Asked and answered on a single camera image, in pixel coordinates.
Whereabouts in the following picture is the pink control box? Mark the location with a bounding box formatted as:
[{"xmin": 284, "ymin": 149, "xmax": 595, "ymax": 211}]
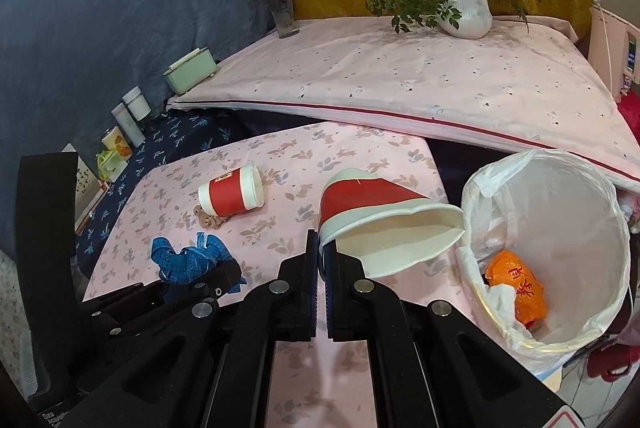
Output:
[{"xmin": 588, "ymin": 5, "xmax": 639, "ymax": 102}]

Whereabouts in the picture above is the yellow printed cup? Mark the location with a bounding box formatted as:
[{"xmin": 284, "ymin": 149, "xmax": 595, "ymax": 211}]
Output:
[{"xmin": 102, "ymin": 125, "xmax": 132, "ymax": 160}]

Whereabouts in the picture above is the white cylindrical jar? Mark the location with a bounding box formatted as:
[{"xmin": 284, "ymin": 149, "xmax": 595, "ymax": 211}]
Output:
[{"xmin": 122, "ymin": 85, "xmax": 152, "ymax": 122}]

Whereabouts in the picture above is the white lined trash bin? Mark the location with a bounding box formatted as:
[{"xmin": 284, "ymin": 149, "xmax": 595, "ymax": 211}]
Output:
[{"xmin": 456, "ymin": 149, "xmax": 630, "ymax": 379}]

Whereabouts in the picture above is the brown cookie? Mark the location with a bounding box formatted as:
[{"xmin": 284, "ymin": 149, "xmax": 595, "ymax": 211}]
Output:
[{"xmin": 193, "ymin": 205, "xmax": 229, "ymax": 231}]

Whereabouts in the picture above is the blue grey blanket backdrop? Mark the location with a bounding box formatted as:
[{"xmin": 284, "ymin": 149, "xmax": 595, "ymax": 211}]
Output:
[{"xmin": 1, "ymin": 0, "xmax": 273, "ymax": 255}]

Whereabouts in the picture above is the tall white tube bottle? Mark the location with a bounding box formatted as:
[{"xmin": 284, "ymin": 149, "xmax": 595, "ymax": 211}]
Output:
[{"xmin": 112, "ymin": 102, "xmax": 145, "ymax": 148}]

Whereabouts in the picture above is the green yellow small box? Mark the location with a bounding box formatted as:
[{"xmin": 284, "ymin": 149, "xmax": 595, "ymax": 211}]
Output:
[{"xmin": 96, "ymin": 151, "xmax": 128, "ymax": 183}]

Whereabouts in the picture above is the pale pink dotted bedspread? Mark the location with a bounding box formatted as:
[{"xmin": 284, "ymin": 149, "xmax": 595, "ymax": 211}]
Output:
[{"xmin": 169, "ymin": 17, "xmax": 639, "ymax": 192}]

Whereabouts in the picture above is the upright-lying red paper cup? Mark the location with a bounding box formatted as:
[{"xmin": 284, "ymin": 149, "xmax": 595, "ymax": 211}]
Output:
[{"xmin": 198, "ymin": 162, "xmax": 265, "ymax": 218}]

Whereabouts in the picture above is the red cloth item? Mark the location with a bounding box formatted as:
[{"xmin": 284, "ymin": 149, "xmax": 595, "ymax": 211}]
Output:
[{"xmin": 617, "ymin": 91, "xmax": 640, "ymax": 142}]

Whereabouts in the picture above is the mint green tissue box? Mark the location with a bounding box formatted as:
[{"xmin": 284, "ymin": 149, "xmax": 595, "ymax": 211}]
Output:
[{"xmin": 163, "ymin": 47, "xmax": 218, "ymax": 95}]

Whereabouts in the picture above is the white tissue cloth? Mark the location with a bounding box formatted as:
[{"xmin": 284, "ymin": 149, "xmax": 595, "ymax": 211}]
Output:
[{"xmin": 486, "ymin": 284, "xmax": 516, "ymax": 328}]

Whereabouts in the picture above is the crushed red paper cup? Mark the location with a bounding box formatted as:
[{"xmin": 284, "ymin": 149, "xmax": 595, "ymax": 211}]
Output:
[{"xmin": 318, "ymin": 168, "xmax": 464, "ymax": 278}]

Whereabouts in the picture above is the blue measuring tape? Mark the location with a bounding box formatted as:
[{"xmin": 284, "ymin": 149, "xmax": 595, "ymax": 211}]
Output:
[{"xmin": 150, "ymin": 232, "xmax": 234, "ymax": 303}]

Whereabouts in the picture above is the white standing card box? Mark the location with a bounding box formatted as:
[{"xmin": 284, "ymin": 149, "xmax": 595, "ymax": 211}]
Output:
[{"xmin": 75, "ymin": 156, "xmax": 107, "ymax": 235}]

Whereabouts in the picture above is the pink floral tablecloth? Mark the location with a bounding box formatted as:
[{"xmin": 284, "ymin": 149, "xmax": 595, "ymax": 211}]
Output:
[{"xmin": 81, "ymin": 121, "xmax": 482, "ymax": 428}]

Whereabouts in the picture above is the navy floral cloth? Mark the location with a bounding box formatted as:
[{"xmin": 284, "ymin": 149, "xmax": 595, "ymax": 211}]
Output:
[{"xmin": 74, "ymin": 109, "xmax": 262, "ymax": 279}]

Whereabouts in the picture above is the orange plastic bag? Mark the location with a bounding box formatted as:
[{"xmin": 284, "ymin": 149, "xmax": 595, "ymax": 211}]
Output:
[{"xmin": 485, "ymin": 250, "xmax": 548, "ymax": 330}]

